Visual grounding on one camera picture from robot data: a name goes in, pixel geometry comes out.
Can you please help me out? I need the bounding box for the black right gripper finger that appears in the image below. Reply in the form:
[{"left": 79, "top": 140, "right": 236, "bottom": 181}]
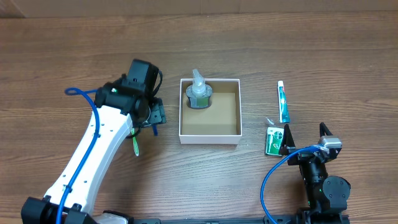
[
  {"left": 279, "top": 124, "right": 295, "bottom": 156},
  {"left": 320, "top": 122, "right": 333, "bottom": 137}
]

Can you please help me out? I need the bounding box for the blue disposable razor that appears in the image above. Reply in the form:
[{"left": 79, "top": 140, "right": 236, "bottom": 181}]
[{"left": 152, "top": 125, "right": 158, "bottom": 136}]

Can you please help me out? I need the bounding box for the green toothbrush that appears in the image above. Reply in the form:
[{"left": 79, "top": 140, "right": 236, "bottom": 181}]
[{"left": 131, "top": 128, "right": 140, "bottom": 157}]

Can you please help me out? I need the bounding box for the clear soap pump bottle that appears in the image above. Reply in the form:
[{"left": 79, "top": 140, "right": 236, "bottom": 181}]
[{"left": 186, "top": 69, "right": 213, "bottom": 110}]

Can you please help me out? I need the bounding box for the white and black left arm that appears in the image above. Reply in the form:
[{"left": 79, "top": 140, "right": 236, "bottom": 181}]
[{"left": 21, "top": 59, "right": 166, "bottom": 224}]

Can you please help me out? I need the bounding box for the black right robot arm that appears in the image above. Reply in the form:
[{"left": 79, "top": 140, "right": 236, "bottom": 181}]
[{"left": 279, "top": 123, "right": 351, "bottom": 224}]

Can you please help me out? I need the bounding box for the green soap packet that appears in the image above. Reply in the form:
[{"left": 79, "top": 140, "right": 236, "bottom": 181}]
[{"left": 265, "top": 118, "right": 284, "bottom": 156}]

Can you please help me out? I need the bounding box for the blue toothpaste tube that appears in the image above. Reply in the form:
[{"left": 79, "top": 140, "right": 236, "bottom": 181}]
[{"left": 277, "top": 80, "right": 290, "bottom": 123}]

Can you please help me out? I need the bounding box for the white cardboard box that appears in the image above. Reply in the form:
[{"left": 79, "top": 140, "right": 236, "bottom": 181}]
[{"left": 178, "top": 78, "right": 243, "bottom": 145}]

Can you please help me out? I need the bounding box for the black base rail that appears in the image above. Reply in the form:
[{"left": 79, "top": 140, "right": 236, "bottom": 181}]
[{"left": 133, "top": 215, "right": 350, "bottom": 224}]

